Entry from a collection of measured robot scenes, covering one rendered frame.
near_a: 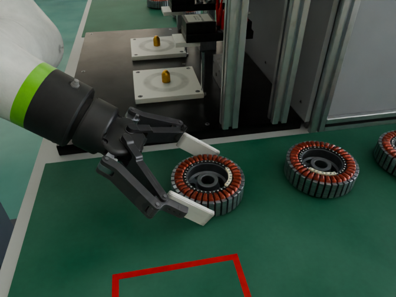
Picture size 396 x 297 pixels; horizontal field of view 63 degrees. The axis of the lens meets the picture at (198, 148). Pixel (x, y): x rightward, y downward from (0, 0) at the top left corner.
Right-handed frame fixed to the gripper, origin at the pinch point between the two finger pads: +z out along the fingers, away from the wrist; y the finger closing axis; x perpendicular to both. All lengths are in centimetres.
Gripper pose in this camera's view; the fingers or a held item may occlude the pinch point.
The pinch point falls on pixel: (206, 181)
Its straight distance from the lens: 50.2
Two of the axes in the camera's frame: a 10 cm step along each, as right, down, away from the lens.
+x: 5.0, -6.5, -5.7
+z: 8.6, 4.6, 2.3
